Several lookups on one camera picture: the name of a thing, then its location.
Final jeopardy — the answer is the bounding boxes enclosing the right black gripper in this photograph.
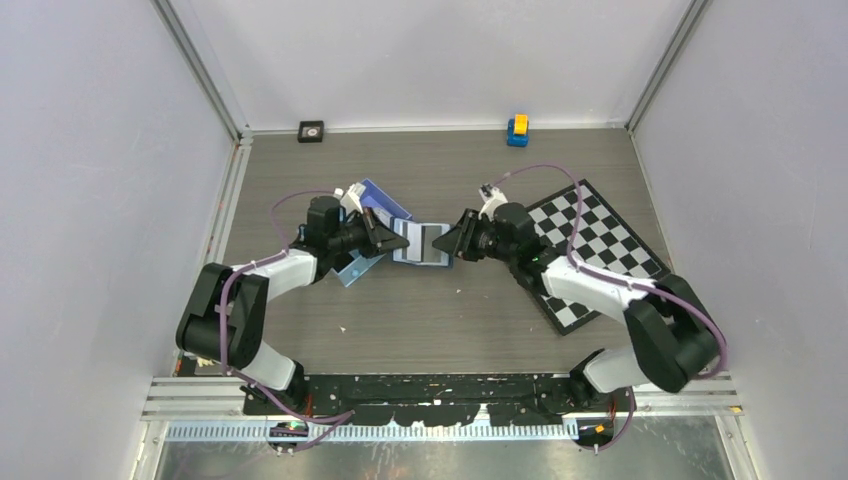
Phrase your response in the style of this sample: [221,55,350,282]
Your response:
[432,208,517,265]

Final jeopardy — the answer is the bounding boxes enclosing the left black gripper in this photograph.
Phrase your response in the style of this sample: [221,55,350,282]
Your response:
[328,206,408,259]

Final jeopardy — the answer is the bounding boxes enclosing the blue three-compartment organizer tray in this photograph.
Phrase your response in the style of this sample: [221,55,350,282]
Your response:
[292,179,412,287]

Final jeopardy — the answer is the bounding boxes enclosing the blue card holder wallet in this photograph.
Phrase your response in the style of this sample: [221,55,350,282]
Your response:
[392,218,452,268]

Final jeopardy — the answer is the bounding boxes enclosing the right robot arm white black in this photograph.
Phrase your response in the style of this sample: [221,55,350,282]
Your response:
[432,202,727,411]

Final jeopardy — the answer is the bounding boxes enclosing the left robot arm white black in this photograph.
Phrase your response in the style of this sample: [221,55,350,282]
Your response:
[175,195,409,414]

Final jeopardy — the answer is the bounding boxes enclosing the blue and yellow toy car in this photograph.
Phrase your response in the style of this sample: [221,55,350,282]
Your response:
[506,114,529,148]

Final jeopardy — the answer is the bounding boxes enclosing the small black square box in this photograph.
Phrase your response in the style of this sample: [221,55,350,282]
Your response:
[297,120,325,143]

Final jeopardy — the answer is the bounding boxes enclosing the black and white checkerboard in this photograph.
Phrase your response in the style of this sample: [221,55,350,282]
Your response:
[526,179,671,337]

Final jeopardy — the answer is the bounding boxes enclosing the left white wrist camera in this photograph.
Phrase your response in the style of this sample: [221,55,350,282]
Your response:
[333,182,366,214]

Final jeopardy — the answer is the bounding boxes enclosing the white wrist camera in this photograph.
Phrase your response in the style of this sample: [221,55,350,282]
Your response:
[478,184,509,220]
[333,182,366,214]

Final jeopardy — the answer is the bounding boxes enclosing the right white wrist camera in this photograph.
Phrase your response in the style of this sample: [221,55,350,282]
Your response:
[478,184,509,220]

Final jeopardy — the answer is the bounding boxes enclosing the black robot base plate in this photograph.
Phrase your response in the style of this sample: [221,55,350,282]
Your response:
[241,373,635,427]

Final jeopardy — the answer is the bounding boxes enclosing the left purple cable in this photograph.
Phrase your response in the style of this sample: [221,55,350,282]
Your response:
[218,190,352,425]

